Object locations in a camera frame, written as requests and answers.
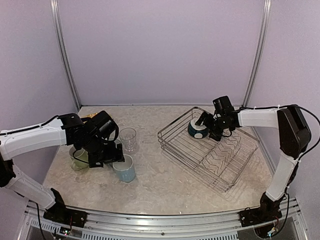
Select light green cup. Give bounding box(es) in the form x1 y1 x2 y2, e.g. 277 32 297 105
69 147 89 171

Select aluminium corner post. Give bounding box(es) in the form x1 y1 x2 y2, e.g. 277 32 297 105
241 0 272 107
50 0 82 111

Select left aluminium corner post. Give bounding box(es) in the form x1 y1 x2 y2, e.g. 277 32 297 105
50 0 82 111

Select aluminium front frame rail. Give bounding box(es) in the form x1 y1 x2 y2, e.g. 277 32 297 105
17 197 308 240

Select dark teal white bowl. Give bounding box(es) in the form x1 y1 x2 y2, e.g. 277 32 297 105
187 118 209 139

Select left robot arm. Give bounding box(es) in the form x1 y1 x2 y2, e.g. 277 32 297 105
0 110 125 223

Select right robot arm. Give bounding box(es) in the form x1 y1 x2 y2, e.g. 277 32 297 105
189 95 320 222

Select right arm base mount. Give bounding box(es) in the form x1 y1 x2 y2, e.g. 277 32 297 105
238 207 283 227

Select clear glass cup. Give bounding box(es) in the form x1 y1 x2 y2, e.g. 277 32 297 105
119 127 137 152

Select right aluminium corner post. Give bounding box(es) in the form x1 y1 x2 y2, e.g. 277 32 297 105
241 0 272 107

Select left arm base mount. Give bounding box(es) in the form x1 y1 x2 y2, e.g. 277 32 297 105
43 208 88 228

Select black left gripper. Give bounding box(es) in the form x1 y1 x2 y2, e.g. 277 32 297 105
82 135 125 168

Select light blue cup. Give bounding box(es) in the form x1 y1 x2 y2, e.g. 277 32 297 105
112 154 136 183

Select metal wire dish rack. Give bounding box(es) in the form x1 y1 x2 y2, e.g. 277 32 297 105
157 106 258 192

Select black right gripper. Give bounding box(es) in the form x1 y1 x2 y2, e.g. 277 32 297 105
196 111 231 141

